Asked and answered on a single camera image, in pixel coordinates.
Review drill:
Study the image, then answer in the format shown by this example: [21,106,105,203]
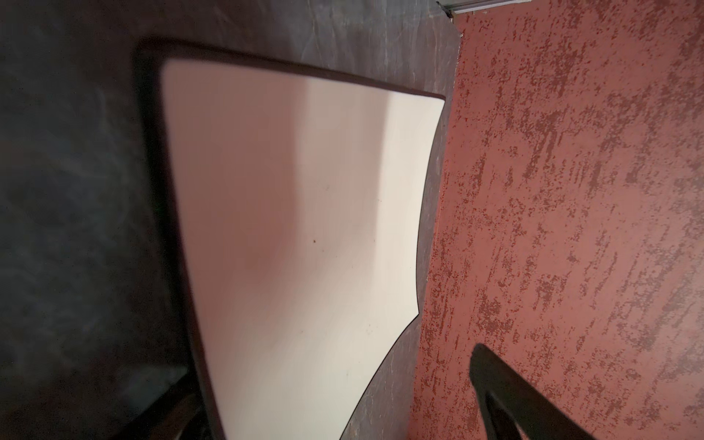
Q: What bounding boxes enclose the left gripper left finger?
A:
[113,372,212,440]

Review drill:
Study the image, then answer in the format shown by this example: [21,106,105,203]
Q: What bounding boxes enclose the left corner aluminium profile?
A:
[436,0,531,18]

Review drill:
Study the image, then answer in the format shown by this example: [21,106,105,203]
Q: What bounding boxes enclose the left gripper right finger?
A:
[469,344,592,439]

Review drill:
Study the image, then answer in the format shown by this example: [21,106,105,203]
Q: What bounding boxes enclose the white square plate black rim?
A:
[134,38,446,439]

